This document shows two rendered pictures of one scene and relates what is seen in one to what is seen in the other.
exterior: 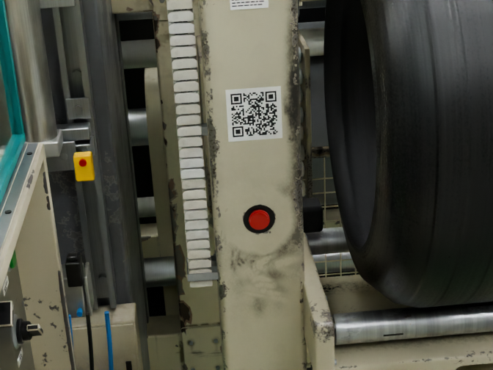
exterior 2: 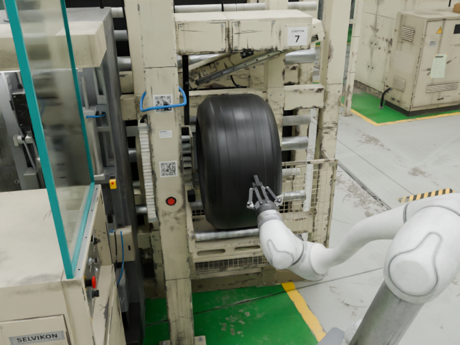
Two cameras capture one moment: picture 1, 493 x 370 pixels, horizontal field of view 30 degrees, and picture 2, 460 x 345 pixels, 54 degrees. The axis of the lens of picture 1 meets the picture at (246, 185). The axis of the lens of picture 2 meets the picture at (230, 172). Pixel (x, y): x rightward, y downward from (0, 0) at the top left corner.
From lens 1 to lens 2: 73 cm
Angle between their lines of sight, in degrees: 6
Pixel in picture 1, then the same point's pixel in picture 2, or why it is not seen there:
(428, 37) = (218, 152)
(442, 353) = (230, 243)
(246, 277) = (167, 219)
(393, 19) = (208, 145)
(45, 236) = (101, 211)
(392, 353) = (214, 243)
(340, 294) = (202, 221)
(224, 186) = (159, 191)
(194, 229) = (150, 204)
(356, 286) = not seen: hidden behind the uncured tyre
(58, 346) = (105, 244)
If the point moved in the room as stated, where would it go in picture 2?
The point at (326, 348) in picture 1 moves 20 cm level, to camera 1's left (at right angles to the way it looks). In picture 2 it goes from (192, 242) to (146, 245)
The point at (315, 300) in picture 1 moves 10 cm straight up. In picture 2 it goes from (189, 226) to (187, 207)
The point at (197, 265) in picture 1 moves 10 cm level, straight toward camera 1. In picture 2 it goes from (151, 215) to (151, 228)
